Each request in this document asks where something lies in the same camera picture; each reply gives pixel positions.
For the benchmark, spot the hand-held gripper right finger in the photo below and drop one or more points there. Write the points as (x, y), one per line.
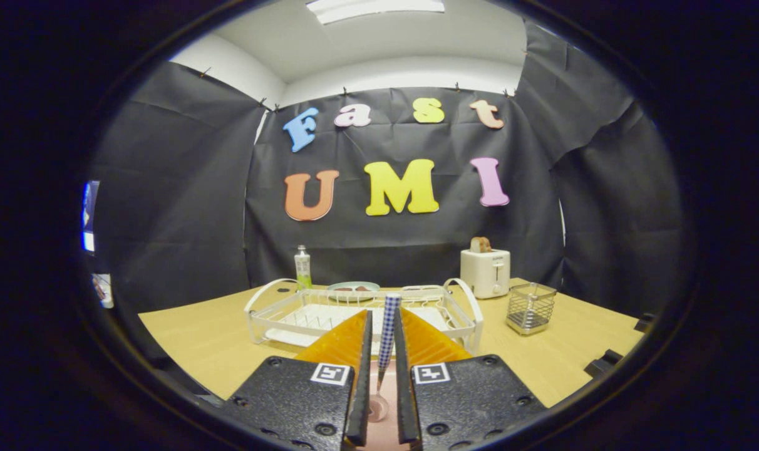
(473, 401)

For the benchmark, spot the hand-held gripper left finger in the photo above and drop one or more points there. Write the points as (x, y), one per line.
(292, 401)

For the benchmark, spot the pink plate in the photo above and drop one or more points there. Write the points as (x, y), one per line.
(386, 435)

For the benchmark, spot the pale green plate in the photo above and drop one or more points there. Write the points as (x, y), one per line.
(353, 284)

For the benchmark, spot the white toaster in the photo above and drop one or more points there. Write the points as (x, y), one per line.
(485, 275)

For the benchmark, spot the green and white bottle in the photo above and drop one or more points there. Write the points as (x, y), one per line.
(302, 269)

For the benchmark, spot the brown toast slice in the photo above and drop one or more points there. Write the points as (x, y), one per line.
(480, 245)

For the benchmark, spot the black backdrop cloth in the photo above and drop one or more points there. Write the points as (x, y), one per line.
(404, 238)

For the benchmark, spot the ceiling light panel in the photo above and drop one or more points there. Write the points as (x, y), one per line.
(373, 7)

